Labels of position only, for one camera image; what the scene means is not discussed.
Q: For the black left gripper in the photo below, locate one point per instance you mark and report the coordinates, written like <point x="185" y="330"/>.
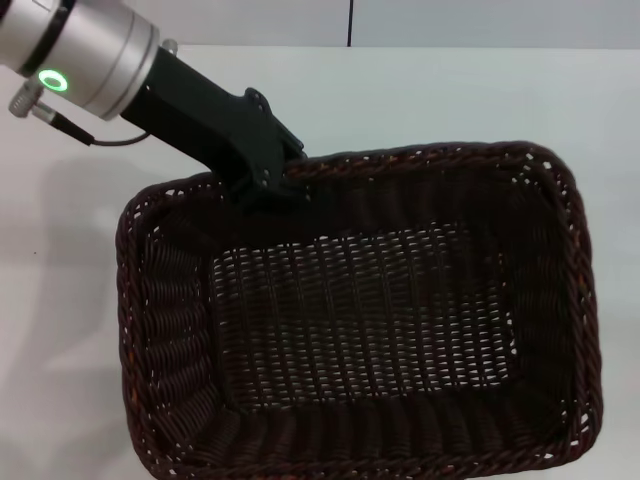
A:
<point x="210" y="125"/>

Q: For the dark brown wicker basket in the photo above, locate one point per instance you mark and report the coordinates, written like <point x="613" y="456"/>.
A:
<point x="350" y="325"/>

